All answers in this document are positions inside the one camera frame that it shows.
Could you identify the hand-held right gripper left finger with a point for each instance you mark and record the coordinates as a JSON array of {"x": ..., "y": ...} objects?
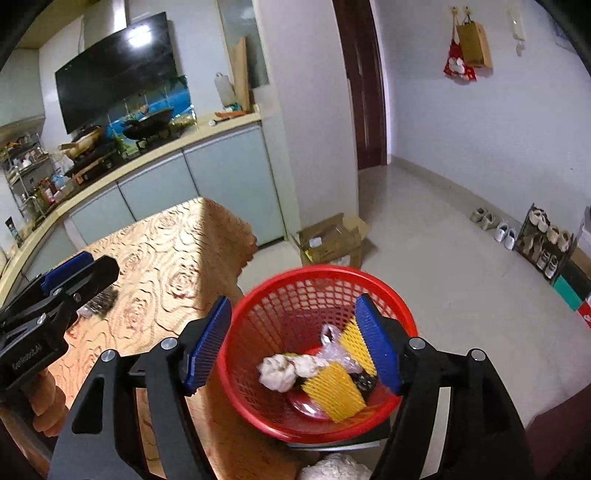
[{"x": 207, "y": 346}]

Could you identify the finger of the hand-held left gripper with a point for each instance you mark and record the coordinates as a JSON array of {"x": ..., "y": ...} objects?
[
  {"x": 92, "y": 281},
  {"x": 69, "y": 272}
]

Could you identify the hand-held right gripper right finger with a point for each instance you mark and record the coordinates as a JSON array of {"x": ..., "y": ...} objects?
[{"x": 378, "y": 346}]

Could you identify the steel wool scrubber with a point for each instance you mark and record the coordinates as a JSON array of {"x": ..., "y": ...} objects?
[{"x": 99, "y": 307}]

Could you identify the yellow foam net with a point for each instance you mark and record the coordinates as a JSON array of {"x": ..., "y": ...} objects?
[
  {"x": 334, "y": 392},
  {"x": 351, "y": 339}
]

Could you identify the clear plastic bag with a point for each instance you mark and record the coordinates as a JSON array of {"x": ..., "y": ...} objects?
[{"x": 332, "y": 353}]

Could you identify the red plastic mesh basket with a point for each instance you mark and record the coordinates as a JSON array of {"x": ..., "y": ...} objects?
[{"x": 295, "y": 295}]

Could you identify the person's left hand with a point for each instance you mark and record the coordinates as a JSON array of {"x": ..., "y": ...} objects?
[{"x": 48, "y": 401}]

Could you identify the table with rose tablecloth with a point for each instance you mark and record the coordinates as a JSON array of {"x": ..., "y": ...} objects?
[{"x": 152, "y": 286}]

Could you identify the black seasoning packet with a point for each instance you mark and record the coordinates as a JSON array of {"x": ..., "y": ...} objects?
[{"x": 14, "y": 230}]

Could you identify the metal spice rack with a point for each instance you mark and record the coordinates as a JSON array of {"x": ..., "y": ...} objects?
[{"x": 27, "y": 184}]

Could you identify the black stool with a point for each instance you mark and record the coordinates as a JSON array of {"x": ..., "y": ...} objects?
[{"x": 360, "y": 443}]

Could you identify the cardboard box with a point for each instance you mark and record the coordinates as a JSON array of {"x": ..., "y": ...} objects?
[{"x": 332, "y": 251}]

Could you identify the portable cooker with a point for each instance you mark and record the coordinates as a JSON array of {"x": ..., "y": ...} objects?
[{"x": 92, "y": 164}]

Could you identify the white fluffy cushion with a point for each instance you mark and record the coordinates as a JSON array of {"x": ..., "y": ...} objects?
[{"x": 334, "y": 468}]

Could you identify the golden cooking pot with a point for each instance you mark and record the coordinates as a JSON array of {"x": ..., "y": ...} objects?
[{"x": 85, "y": 141}]

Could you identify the beige shoe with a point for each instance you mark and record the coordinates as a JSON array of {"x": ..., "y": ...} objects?
[
  {"x": 478, "y": 215},
  {"x": 490, "y": 221}
]

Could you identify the kitchen counter with cabinets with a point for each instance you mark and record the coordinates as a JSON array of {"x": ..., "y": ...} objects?
[{"x": 221, "y": 175}]

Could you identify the black wok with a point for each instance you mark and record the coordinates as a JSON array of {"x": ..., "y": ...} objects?
[{"x": 147, "y": 122}]

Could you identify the white shoe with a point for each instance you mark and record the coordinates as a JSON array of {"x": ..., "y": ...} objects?
[
  {"x": 502, "y": 230},
  {"x": 510, "y": 238}
]

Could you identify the black shoe rack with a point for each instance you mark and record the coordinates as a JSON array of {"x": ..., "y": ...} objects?
[{"x": 521, "y": 235}]

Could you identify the teal shoe box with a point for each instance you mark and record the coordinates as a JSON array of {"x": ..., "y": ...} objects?
[{"x": 568, "y": 297}]

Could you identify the blue scenic backsplash picture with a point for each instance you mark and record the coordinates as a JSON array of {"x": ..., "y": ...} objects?
[{"x": 175, "y": 99}]

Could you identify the row of pale shoes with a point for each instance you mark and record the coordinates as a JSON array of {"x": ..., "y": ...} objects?
[{"x": 551, "y": 233}]

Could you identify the black range hood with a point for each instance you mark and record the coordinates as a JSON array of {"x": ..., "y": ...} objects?
[{"x": 115, "y": 69}]

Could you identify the red shoe box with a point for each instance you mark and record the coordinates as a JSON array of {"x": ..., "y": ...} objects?
[{"x": 586, "y": 316}]

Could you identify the orange kitchen utensil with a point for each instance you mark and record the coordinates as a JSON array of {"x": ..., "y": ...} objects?
[{"x": 228, "y": 113}]

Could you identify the brown shoe box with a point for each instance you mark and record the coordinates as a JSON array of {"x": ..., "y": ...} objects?
[{"x": 582, "y": 258}]

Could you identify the translucent plastic bottle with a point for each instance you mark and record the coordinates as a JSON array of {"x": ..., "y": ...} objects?
[{"x": 224, "y": 90}]

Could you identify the white shoe box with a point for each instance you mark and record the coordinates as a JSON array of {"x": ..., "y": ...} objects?
[{"x": 586, "y": 237}]

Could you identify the wooden cutting board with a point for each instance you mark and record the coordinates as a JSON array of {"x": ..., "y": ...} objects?
[{"x": 241, "y": 78}]

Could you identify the dark brown door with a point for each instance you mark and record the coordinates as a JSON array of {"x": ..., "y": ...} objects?
[{"x": 364, "y": 92}]

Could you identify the red hanging bag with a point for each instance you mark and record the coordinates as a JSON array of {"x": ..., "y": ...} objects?
[{"x": 457, "y": 65}]

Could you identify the frosted glass partition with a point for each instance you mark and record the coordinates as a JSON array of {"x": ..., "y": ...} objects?
[{"x": 244, "y": 18}]

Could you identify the brown paper bag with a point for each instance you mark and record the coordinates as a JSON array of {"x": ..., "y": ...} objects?
[{"x": 473, "y": 44}]

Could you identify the white intercom phone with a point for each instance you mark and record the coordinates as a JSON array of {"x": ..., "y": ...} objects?
[{"x": 517, "y": 27}]

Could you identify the pale wall cabinets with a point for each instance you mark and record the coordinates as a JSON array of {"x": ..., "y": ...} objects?
[{"x": 21, "y": 87}]

